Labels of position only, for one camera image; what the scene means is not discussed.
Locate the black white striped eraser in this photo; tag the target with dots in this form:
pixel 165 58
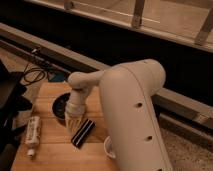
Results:
pixel 82 133

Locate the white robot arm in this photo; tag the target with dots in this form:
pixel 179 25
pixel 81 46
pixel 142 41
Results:
pixel 126 92

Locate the black round bowl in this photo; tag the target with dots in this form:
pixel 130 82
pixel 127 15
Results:
pixel 59 105

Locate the blue object behind table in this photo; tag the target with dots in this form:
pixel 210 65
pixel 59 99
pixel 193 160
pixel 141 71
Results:
pixel 58 77

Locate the white plastic cup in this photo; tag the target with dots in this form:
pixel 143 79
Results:
pixel 108 148

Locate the white toothpaste tube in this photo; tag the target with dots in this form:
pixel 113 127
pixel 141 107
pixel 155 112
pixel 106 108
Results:
pixel 32 138

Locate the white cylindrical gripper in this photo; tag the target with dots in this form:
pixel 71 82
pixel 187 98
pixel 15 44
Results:
pixel 76 106

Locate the black bag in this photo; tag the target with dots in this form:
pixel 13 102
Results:
pixel 12 102

